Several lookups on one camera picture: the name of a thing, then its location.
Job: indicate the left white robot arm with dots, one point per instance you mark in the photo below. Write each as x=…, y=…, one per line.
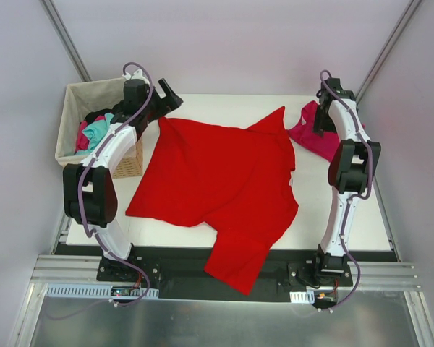
x=89, y=194

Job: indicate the right white cable duct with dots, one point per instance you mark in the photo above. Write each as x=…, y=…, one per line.
x=302, y=297

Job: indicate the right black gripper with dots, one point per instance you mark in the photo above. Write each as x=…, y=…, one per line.
x=320, y=121

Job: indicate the red t shirt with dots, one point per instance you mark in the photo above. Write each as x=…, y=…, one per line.
x=235, y=180

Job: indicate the teal t shirt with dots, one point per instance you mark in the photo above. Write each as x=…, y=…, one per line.
x=95, y=132

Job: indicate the white cable duct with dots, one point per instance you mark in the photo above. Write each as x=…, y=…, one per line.
x=84, y=291
x=302, y=297

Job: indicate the magenta t shirt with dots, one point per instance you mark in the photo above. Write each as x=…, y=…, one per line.
x=302, y=133

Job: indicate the wicker basket with cloth liner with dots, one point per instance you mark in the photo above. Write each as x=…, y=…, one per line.
x=87, y=111

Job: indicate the aluminium frame rail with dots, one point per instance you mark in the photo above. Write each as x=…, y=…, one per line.
x=65, y=268

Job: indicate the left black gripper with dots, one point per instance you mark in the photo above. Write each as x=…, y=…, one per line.
x=163, y=102

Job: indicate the black t shirt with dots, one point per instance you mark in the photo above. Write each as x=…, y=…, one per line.
x=92, y=116

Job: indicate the left white cable duct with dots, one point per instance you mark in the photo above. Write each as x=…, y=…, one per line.
x=84, y=291

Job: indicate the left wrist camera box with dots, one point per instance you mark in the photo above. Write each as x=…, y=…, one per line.
x=136, y=75

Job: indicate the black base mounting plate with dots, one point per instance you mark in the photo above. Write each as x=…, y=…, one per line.
x=178, y=273

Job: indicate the pink t shirt in basket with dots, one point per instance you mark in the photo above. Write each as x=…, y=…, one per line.
x=80, y=142

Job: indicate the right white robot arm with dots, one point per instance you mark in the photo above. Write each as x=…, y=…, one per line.
x=350, y=175

